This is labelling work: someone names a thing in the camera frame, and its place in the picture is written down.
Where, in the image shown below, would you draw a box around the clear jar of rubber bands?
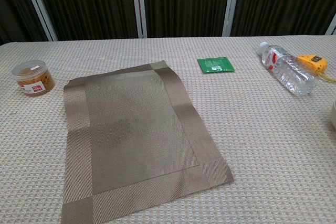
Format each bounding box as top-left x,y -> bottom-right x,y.
10,60 -> 56,97

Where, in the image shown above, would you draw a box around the beige woven tablecloth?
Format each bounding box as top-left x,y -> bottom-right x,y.
0,34 -> 336,224

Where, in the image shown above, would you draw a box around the yellow tape measure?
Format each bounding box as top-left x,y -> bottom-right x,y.
296,54 -> 336,83

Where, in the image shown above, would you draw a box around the green foil sachet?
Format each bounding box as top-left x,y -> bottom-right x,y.
197,56 -> 235,74

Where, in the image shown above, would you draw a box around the clear plastic water bottle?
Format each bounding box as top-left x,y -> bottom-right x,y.
258,41 -> 318,96

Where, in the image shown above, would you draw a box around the dark curtain screen panel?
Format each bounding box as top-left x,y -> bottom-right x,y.
31,0 -> 140,41
230,0 -> 336,37
141,0 -> 233,38
0,0 -> 50,45

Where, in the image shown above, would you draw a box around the beige bowl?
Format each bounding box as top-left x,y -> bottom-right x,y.
329,99 -> 336,130

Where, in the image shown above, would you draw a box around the brown woven placemat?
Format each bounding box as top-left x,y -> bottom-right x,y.
60,60 -> 235,224

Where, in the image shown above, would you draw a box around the grey screen frame post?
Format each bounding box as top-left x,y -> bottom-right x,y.
324,15 -> 336,36
222,0 -> 242,37
130,0 -> 148,38
19,0 -> 58,42

